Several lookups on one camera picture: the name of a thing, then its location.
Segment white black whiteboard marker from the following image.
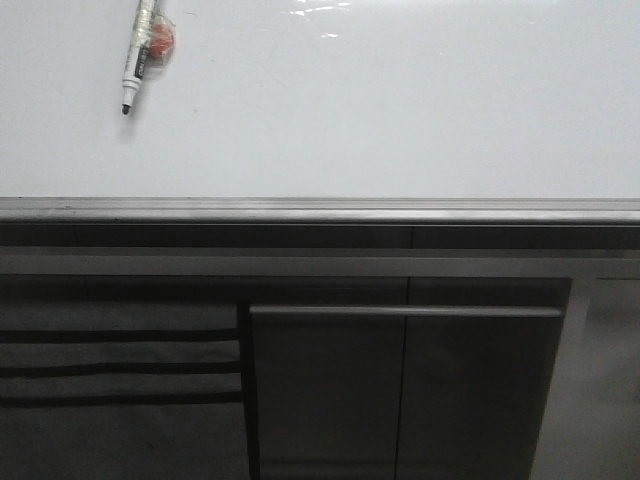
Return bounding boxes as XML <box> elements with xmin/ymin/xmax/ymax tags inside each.
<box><xmin>121</xmin><ymin>0</ymin><xmax>158</xmax><ymax>115</ymax></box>

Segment red magnet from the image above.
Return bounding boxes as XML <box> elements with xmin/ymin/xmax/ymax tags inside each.
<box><xmin>149</xmin><ymin>14</ymin><xmax>176</xmax><ymax>65</ymax></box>

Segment grey drawer unit black slots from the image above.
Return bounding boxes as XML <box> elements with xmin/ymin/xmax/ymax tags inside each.
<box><xmin>1</xmin><ymin>278</ymin><xmax>260</xmax><ymax>479</ymax></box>

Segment grey aluminium whiteboard frame rail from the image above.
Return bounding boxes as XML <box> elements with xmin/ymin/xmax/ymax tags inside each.
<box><xmin>1</xmin><ymin>197</ymin><xmax>639</xmax><ymax>225</ymax></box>

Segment grey cabinet with handle bar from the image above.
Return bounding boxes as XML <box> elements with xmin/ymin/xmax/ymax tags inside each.
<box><xmin>248</xmin><ymin>278</ymin><xmax>571</xmax><ymax>479</ymax></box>

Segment white whiteboard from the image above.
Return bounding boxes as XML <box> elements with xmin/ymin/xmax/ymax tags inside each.
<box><xmin>1</xmin><ymin>1</ymin><xmax>639</xmax><ymax>199</ymax></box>

